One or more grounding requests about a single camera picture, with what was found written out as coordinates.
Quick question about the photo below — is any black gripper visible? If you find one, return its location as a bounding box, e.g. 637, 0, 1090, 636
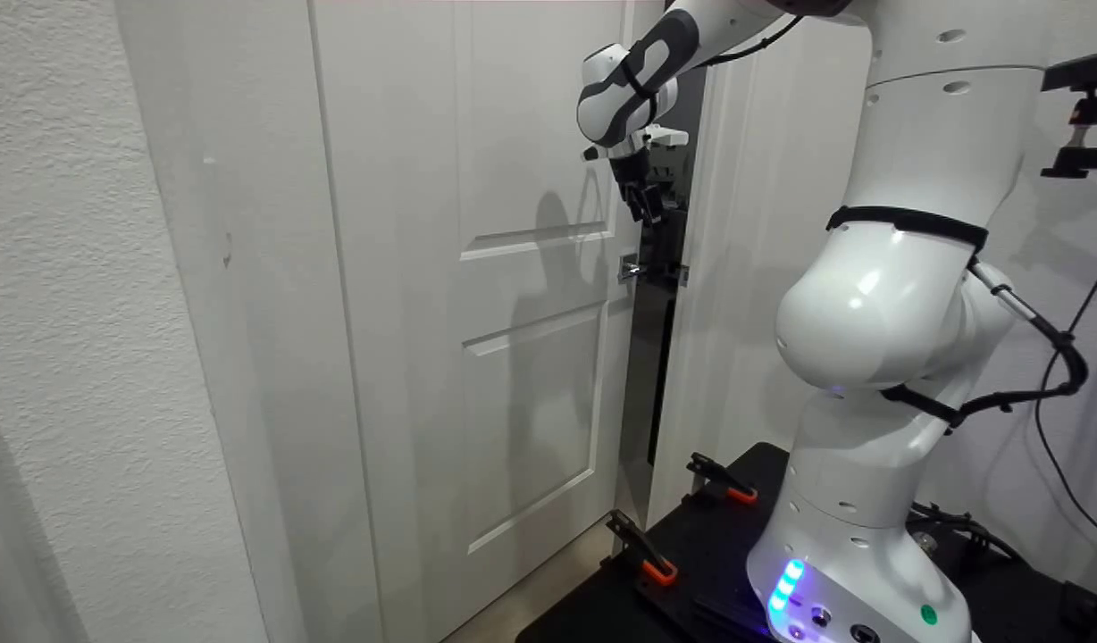
610, 149, 678, 225

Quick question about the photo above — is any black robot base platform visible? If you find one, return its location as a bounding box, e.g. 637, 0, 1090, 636
516, 441, 1097, 643

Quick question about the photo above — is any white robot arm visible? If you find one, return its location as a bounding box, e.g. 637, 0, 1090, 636
576, 0, 1063, 643

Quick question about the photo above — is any white panel door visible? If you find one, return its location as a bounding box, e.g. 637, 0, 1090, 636
310, 0, 639, 643

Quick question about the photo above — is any black orange clamp rear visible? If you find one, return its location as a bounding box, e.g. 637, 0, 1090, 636
690, 455, 762, 507

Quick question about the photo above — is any black orange clamp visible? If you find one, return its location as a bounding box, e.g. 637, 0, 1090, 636
608, 512, 678, 589
690, 455, 762, 507

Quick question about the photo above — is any black orange clamp front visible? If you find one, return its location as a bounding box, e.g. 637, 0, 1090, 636
608, 512, 678, 589

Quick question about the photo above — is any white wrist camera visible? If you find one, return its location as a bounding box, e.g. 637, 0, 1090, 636
639, 125, 690, 149

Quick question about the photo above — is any silver door handle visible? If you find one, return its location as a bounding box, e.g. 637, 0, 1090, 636
620, 252, 690, 289

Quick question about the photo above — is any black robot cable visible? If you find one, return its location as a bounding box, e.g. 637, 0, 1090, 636
824, 205, 1093, 432

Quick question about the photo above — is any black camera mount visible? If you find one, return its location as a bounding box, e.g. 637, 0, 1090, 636
1044, 52, 1097, 177

